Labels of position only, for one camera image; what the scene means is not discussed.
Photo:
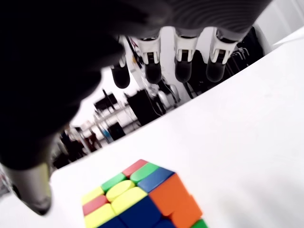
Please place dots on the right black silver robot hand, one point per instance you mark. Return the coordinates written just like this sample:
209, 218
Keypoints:
59, 59

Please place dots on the multicoloured Rubik's cube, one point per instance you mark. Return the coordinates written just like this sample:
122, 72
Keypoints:
166, 197

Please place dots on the black cabinet on casters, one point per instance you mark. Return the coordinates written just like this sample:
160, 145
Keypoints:
145, 109

